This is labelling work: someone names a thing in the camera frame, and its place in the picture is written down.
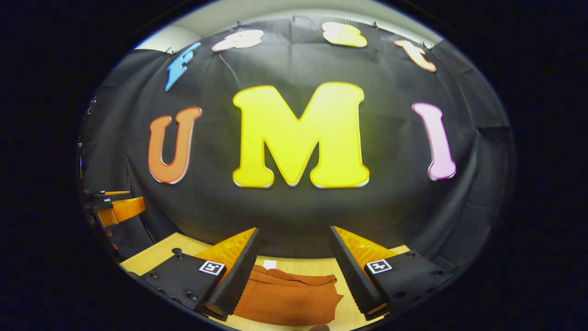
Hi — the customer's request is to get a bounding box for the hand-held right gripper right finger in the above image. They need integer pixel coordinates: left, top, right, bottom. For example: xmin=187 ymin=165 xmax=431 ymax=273
xmin=329 ymin=225 xmax=455 ymax=321

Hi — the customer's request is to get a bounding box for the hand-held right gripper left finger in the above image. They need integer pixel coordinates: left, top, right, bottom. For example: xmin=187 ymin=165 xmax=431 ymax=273
xmin=138 ymin=227 xmax=260 ymax=321

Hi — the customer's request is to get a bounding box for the orange button-up garment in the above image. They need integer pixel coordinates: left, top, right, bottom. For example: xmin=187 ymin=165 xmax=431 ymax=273
xmin=232 ymin=260 xmax=344 ymax=327

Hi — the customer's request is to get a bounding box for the black backdrop cloth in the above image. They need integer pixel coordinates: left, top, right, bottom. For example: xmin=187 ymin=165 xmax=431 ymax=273
xmin=78 ymin=14 xmax=515 ymax=276

